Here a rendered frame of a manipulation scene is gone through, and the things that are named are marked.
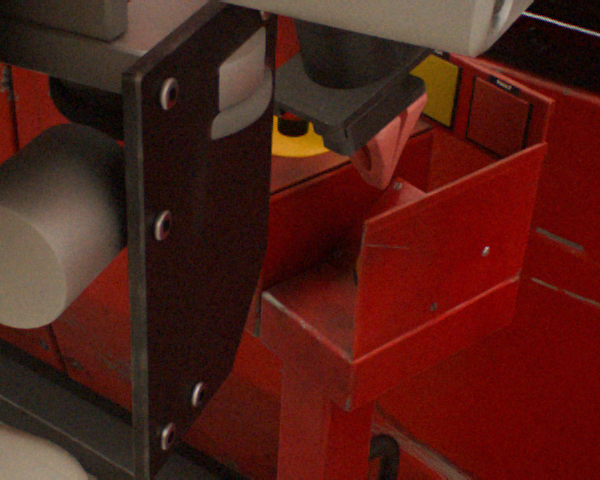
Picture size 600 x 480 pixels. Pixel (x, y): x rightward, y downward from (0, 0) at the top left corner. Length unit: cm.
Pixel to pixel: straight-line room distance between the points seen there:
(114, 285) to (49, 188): 107
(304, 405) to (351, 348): 18
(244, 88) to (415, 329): 42
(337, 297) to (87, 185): 47
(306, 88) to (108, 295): 78
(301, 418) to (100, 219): 60
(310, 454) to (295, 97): 36
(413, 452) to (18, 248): 94
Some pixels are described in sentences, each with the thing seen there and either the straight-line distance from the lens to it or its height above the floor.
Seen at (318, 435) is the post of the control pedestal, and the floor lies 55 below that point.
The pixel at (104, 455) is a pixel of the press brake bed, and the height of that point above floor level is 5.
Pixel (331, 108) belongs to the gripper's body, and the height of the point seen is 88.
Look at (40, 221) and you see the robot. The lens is 36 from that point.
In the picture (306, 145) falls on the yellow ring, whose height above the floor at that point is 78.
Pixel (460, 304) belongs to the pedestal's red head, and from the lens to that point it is 84.
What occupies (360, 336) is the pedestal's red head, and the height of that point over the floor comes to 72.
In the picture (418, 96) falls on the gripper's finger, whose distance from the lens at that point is 72.
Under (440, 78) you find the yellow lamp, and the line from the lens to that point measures 86.
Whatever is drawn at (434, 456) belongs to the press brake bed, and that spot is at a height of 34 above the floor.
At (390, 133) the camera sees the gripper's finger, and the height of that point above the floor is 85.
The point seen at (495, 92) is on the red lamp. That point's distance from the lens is 83.
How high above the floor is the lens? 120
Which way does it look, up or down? 35 degrees down
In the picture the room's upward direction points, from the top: 4 degrees clockwise
